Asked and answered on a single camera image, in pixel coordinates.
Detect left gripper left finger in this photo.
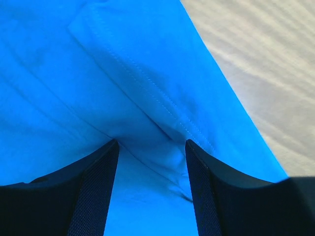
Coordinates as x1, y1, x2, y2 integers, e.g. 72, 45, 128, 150
0, 140, 120, 236

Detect blue t shirt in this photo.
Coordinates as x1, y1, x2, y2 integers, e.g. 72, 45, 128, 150
0, 0, 287, 236

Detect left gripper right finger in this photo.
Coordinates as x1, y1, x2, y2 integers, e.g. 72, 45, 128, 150
185, 140, 315, 236

